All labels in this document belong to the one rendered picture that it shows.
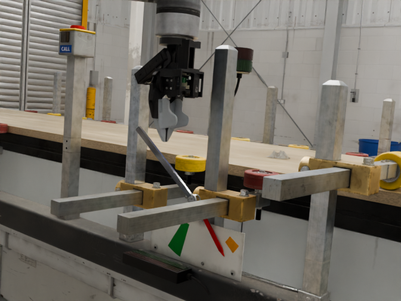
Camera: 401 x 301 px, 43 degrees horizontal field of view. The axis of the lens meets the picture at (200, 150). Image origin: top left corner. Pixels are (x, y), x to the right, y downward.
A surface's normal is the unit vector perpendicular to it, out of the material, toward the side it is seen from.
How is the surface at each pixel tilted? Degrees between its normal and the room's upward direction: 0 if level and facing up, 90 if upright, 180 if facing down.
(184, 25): 90
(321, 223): 90
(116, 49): 90
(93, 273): 90
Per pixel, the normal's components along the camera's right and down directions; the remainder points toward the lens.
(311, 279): -0.64, 0.03
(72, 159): 0.77, 0.12
